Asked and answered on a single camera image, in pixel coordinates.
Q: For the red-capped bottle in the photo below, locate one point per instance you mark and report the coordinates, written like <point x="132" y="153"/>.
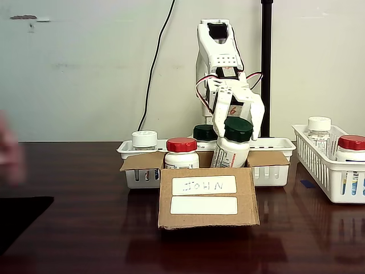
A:
<point x="181" y="160"/>
<point x="352" y="142"/>

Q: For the white slotted plastic basket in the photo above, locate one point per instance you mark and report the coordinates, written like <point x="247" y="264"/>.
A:
<point x="313" y="168"/>

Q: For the blank white label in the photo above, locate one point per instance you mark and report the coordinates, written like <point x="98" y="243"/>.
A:
<point x="204" y="205"/>

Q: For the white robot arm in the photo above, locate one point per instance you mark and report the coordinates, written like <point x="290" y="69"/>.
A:
<point x="222" y="54"/>

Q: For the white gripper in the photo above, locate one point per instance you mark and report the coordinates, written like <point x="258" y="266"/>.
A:
<point x="235" y="108"/>

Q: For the black vertical pole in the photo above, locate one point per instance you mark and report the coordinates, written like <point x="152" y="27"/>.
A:
<point x="267" y="42"/>

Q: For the blue tape piece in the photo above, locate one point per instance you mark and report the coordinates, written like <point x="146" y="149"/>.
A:
<point x="307" y="184"/>

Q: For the blurred person hand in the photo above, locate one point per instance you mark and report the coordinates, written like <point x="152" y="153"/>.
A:
<point x="10" y="151"/>

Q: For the green-capped bottle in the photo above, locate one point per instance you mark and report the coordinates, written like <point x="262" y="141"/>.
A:
<point x="231" y="151"/>
<point x="202" y="132"/>

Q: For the white-capped bottle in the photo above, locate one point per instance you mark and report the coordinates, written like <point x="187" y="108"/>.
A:
<point x="319" y="123"/>
<point x="145" y="138"/>

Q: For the open cardboard box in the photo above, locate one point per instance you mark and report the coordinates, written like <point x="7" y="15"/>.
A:
<point x="208" y="222"/>

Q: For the white label with handwriting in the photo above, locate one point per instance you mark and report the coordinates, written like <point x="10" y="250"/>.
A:
<point x="204" y="184"/>

